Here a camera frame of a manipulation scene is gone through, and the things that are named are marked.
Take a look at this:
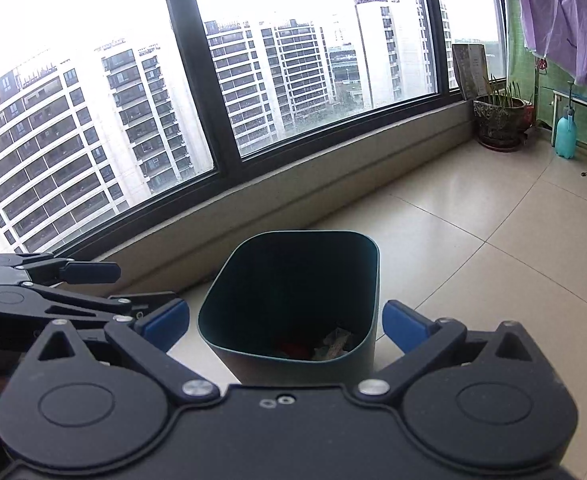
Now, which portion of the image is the dark green trash bin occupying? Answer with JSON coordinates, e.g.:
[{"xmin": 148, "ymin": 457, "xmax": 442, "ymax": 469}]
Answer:
[{"xmin": 197, "ymin": 230, "xmax": 380, "ymax": 386}]

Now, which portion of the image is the green plastic wrapper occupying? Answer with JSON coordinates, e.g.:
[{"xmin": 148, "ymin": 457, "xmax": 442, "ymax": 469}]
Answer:
[{"xmin": 313, "ymin": 327, "xmax": 353, "ymax": 361}]

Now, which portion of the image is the brown plant pot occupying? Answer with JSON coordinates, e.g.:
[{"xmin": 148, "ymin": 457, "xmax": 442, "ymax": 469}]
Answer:
[{"xmin": 472, "ymin": 94, "xmax": 525, "ymax": 152}]

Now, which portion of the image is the teal spray bottle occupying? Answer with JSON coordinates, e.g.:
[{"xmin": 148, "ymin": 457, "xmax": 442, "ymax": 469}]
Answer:
[{"xmin": 555, "ymin": 82, "xmax": 578, "ymax": 159}]

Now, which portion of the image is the leaning picture board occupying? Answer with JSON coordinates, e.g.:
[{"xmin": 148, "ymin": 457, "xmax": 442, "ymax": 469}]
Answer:
[{"xmin": 452, "ymin": 44, "xmax": 490, "ymax": 101}]

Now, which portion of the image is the black window frame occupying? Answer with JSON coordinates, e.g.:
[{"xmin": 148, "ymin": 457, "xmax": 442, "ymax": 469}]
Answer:
[{"xmin": 0, "ymin": 0, "xmax": 505, "ymax": 256}]

